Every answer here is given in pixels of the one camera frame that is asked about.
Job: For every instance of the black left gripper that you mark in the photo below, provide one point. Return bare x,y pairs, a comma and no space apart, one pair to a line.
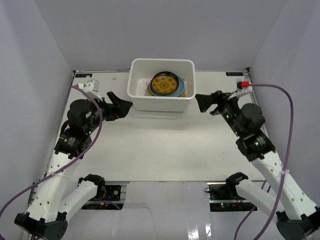
111,110

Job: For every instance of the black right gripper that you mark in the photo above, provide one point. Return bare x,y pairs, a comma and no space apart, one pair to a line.
204,101

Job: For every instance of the light blue plate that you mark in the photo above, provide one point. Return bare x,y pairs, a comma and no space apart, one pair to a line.
166,84

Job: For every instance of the yellow patterned plate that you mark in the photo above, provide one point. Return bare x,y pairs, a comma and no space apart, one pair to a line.
164,84

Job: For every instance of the black plate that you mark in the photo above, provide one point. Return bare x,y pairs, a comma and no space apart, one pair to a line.
163,75

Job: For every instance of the rectangular woven bamboo plate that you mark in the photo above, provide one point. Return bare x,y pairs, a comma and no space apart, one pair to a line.
185,91

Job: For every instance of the round woven bamboo plate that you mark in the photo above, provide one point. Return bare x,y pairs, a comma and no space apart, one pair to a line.
148,91

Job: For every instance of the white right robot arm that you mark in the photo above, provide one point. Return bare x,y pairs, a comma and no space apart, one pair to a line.
295,214

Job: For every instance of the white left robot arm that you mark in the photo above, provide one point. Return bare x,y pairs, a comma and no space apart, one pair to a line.
48,215

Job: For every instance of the white plastic bin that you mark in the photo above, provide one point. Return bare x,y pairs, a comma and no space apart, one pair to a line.
142,71

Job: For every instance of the white paper sheet front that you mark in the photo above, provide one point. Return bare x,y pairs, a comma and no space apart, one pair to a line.
163,211

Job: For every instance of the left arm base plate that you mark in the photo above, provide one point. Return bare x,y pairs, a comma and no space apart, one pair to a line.
106,193

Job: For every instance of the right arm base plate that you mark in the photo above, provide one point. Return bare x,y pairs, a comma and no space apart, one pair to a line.
222,199

